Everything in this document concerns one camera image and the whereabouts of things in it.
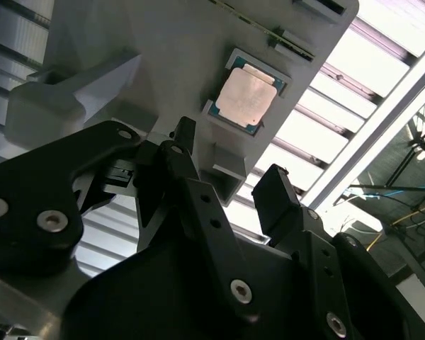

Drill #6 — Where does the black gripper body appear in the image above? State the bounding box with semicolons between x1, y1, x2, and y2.
62;236;319;340

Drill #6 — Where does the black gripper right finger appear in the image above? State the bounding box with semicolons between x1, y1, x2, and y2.
251;162;425;340

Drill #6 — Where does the silver CPU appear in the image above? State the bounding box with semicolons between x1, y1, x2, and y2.
214;55;288;136

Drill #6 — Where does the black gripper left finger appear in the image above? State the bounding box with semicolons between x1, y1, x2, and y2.
0;115;264;322

